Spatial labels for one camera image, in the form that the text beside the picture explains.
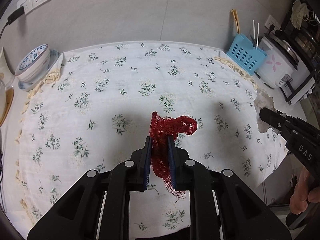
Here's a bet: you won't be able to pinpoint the white toaster oven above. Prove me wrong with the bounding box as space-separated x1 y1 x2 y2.
280 56 316 105

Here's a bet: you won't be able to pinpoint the blue white porcelain bowl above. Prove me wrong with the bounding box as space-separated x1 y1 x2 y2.
15 43 50 81

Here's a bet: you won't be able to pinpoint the floral white tablecloth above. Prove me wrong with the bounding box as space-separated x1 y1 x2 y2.
19 43 287 224

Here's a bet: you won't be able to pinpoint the blue white plate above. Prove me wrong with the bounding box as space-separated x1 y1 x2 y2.
18 49 59 92

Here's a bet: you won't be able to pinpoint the white straw sticks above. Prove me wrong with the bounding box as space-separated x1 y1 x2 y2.
252 20 260 49

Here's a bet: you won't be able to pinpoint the wooden chopsticks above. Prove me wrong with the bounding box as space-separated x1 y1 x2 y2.
231 9 241 34

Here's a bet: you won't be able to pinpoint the right hand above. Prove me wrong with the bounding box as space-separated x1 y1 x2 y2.
290 167 320 215

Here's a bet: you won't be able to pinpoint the white paper box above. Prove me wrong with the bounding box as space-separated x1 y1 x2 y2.
0 48 15 88

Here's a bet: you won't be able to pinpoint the white tissue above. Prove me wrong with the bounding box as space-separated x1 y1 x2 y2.
253 88 276 133

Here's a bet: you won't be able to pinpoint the blue perforated utensil holder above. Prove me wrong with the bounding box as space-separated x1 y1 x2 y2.
226 34 267 75

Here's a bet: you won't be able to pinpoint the red mesh net bag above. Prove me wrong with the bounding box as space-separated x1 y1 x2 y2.
149 112 197 199

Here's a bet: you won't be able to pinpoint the black power adapter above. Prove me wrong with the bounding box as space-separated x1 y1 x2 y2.
6 6 24 25

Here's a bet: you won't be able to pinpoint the white rice cooker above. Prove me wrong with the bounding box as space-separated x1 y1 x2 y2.
255 33 299 89

